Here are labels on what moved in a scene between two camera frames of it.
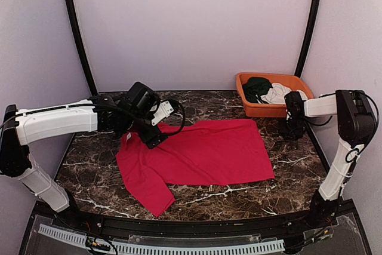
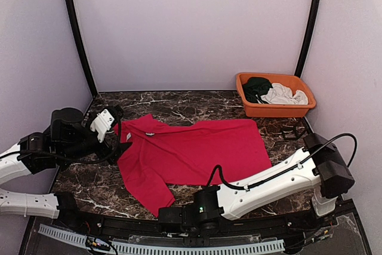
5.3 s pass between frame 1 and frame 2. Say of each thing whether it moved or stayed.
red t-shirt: stayed
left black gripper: moved
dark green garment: stayed
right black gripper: moved
